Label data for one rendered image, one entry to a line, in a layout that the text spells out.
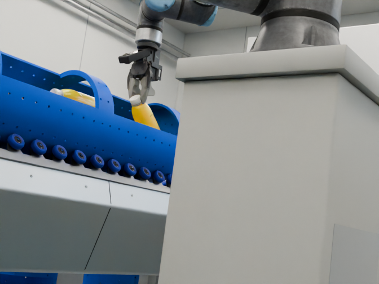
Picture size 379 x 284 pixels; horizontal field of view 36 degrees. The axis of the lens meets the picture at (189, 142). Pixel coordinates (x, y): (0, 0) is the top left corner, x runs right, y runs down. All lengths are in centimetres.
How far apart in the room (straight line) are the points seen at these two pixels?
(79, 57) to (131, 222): 465
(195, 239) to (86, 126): 77
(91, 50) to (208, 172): 559
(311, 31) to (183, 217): 40
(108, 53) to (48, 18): 92
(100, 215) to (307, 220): 95
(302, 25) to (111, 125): 83
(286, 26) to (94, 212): 89
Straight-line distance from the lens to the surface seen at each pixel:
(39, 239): 164
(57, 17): 625
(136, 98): 194
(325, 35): 108
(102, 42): 668
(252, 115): 97
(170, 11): 192
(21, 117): 154
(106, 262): 186
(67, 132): 165
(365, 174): 104
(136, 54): 195
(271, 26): 109
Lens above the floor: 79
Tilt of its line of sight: 9 degrees up
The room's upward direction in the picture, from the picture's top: 7 degrees clockwise
